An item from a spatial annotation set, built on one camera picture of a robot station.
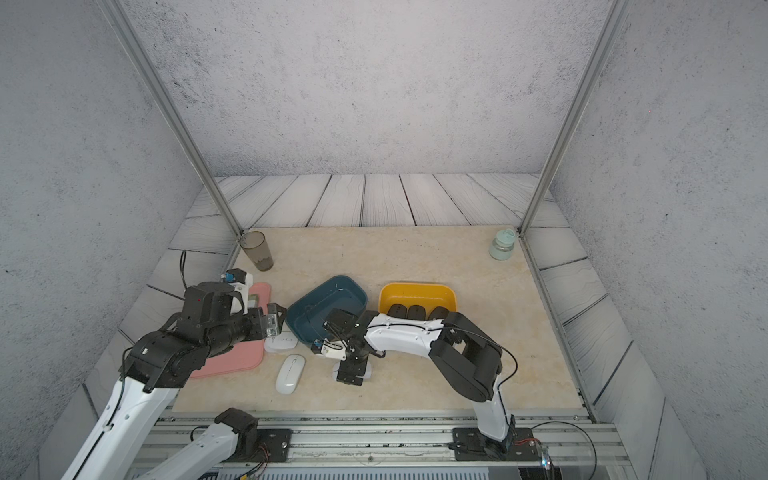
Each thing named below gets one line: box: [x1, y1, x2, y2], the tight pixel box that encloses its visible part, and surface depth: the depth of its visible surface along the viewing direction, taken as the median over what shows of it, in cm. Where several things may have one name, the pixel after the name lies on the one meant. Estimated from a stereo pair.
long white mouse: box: [275, 354, 306, 396], surface depth 85 cm
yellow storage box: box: [378, 282, 458, 319], surface depth 100 cm
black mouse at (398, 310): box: [387, 304, 407, 319], surface depth 98 cm
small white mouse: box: [264, 332, 298, 353], surface depth 91 cm
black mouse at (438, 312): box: [427, 306, 449, 320], surface depth 98 cm
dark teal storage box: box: [285, 275, 368, 346], surface depth 101 cm
